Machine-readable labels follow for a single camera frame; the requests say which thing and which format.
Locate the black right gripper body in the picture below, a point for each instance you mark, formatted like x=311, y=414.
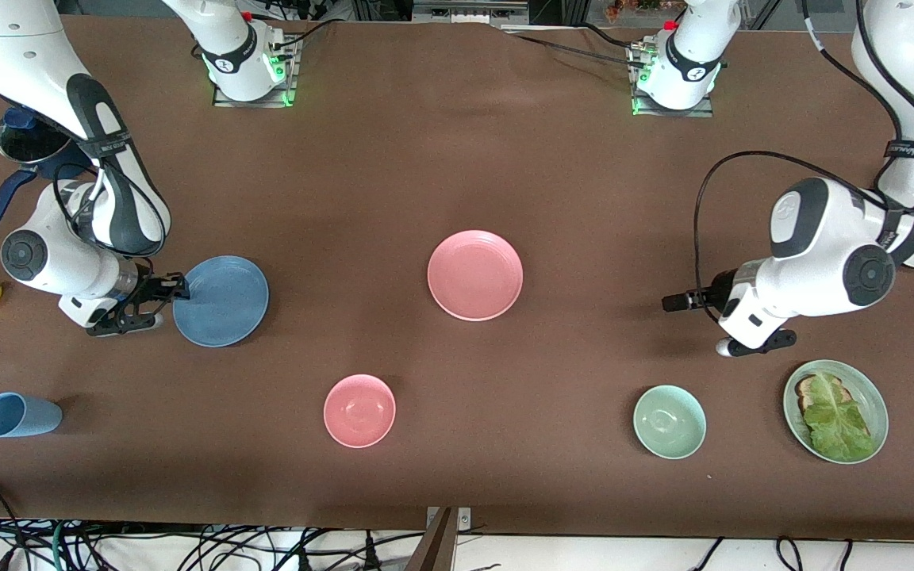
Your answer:
x=149, y=288

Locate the blue plate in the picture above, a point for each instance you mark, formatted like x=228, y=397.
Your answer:
x=223, y=301

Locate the pink plate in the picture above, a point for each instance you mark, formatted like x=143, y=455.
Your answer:
x=475, y=276

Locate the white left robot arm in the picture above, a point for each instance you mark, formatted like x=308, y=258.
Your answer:
x=822, y=238

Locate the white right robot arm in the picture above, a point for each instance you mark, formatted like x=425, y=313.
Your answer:
x=28, y=55

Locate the green bowl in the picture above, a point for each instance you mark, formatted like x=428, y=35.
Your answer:
x=670, y=422

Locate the bread slice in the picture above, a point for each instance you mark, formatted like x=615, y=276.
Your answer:
x=806, y=388

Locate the dark blue pot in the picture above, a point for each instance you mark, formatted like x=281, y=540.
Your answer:
x=5, y=202

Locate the green lettuce leaf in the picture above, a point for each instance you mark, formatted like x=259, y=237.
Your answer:
x=834, y=424

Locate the blue cup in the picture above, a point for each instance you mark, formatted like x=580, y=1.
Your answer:
x=21, y=415

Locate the green plate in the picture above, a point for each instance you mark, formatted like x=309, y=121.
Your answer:
x=871, y=396

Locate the pink bowl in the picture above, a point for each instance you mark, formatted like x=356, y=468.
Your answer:
x=359, y=411

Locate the grey metal box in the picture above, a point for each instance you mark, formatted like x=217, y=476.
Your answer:
x=469, y=12

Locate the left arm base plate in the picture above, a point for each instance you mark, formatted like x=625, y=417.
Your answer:
x=703, y=111

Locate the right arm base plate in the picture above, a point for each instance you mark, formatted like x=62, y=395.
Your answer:
x=227, y=102

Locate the silver table edge bracket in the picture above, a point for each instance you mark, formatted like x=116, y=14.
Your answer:
x=463, y=519

